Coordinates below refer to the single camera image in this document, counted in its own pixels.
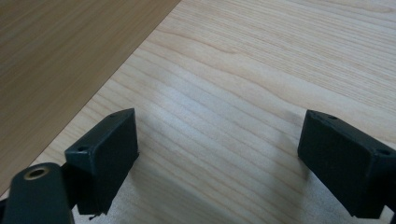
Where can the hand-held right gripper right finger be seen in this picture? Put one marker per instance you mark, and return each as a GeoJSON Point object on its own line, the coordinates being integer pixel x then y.
{"type": "Point", "coordinates": [342, 165]}

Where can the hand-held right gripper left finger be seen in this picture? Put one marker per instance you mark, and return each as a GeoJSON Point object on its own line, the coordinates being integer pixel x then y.
{"type": "Point", "coordinates": [106, 161]}

